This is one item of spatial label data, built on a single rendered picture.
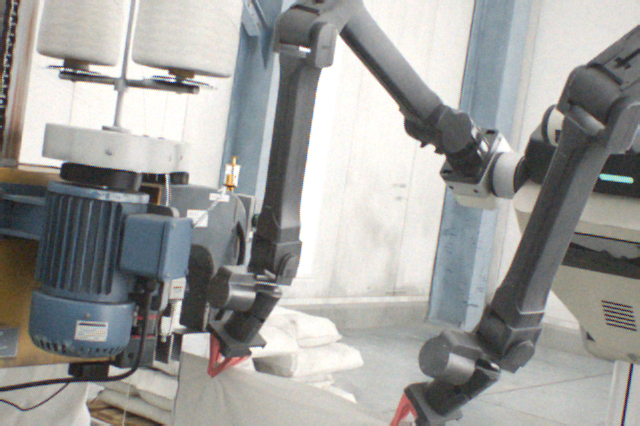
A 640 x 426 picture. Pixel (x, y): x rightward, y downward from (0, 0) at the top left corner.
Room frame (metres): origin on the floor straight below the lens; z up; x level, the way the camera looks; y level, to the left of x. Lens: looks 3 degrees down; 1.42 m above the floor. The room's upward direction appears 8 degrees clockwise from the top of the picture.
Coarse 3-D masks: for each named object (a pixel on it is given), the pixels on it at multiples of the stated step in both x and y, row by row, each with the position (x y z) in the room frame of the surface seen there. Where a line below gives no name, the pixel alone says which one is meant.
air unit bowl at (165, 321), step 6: (168, 306) 1.87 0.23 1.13; (174, 306) 1.88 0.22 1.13; (162, 312) 1.87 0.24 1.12; (168, 312) 1.87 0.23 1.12; (174, 312) 1.88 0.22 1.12; (162, 318) 1.87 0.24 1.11; (168, 318) 1.87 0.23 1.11; (174, 318) 1.88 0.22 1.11; (156, 324) 1.88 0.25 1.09; (162, 324) 1.87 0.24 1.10; (168, 324) 1.87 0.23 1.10; (162, 330) 1.87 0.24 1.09; (168, 330) 1.87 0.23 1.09
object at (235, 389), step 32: (192, 384) 1.90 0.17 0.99; (224, 384) 1.85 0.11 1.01; (256, 384) 1.78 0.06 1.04; (288, 384) 1.81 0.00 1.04; (192, 416) 1.89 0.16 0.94; (224, 416) 1.84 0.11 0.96; (256, 416) 1.77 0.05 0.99; (288, 416) 1.72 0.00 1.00; (320, 416) 1.69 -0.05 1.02; (352, 416) 1.67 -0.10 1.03; (384, 416) 1.65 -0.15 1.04
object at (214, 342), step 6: (210, 336) 1.85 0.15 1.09; (216, 336) 1.84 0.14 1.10; (210, 342) 1.85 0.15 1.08; (216, 342) 1.84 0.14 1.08; (210, 348) 1.86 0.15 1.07; (216, 348) 1.86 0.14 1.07; (210, 354) 1.86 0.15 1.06; (216, 354) 1.86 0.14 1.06; (210, 360) 1.86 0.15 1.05; (228, 360) 1.82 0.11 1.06; (234, 360) 1.82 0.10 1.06; (210, 366) 1.86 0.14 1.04; (222, 366) 1.84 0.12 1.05; (228, 366) 1.84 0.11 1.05; (210, 372) 1.87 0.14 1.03; (216, 372) 1.85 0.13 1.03
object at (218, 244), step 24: (192, 192) 1.96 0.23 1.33; (216, 192) 2.01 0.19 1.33; (216, 216) 2.02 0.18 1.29; (240, 216) 2.07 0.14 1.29; (192, 240) 1.97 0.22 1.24; (216, 240) 2.02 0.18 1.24; (192, 264) 2.06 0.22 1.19; (216, 264) 2.03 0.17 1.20; (192, 288) 2.05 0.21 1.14; (192, 312) 2.05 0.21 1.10; (216, 312) 2.05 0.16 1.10
